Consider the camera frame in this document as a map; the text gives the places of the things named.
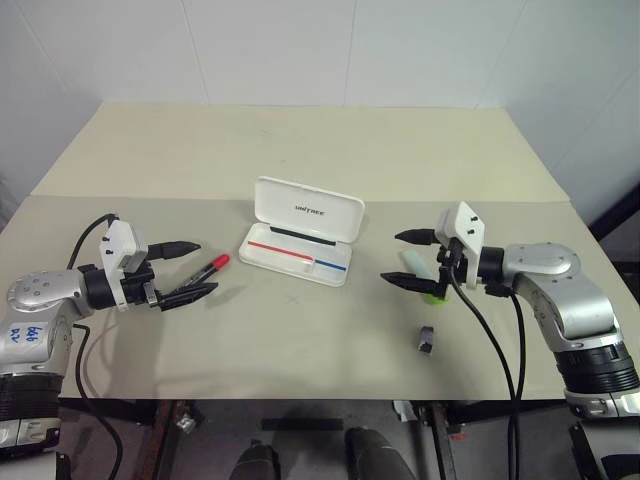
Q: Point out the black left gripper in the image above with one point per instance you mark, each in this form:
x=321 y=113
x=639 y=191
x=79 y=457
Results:
x=137 y=290

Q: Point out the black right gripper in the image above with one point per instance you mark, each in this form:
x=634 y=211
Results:
x=450 y=265

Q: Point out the pale green eraser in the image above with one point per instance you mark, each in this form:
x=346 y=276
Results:
x=414 y=261

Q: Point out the black marker with red cap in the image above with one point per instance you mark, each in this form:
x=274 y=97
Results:
x=220 y=261

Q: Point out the small bright green object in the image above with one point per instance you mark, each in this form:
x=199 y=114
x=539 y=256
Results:
x=435 y=300

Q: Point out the small black binder clip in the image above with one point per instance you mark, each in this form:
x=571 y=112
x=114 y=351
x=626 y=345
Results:
x=426 y=340

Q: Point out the white plastic pencil case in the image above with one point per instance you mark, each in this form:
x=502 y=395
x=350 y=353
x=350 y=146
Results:
x=300 y=250

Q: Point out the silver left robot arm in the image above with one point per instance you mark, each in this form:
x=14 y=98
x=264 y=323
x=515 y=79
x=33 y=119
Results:
x=40 y=295

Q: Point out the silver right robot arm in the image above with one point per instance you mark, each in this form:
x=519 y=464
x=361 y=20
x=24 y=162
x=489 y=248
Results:
x=550 y=265

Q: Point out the rusty brown table leg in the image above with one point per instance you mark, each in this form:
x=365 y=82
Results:
x=157 y=440

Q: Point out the black metal table leg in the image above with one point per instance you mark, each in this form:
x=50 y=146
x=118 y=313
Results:
x=442 y=445

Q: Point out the large dark rounded shape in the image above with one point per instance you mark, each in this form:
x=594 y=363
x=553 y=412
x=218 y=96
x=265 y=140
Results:
x=375 y=455

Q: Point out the small dark rounded shape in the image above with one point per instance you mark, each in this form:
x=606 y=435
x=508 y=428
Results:
x=257 y=462

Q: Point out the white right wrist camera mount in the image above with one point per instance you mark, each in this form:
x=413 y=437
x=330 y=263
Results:
x=465 y=225

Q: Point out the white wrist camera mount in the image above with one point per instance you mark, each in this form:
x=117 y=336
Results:
x=120 y=242
x=465 y=225

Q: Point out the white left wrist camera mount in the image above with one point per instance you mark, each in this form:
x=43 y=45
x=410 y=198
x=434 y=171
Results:
x=120 y=242

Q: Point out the small silver bracket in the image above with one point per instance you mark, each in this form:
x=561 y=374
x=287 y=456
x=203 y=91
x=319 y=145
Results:
x=185 y=421

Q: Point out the small white bracket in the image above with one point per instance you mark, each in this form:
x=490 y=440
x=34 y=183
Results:
x=405 y=411

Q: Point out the black metal frame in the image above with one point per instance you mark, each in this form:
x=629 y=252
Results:
x=617 y=215

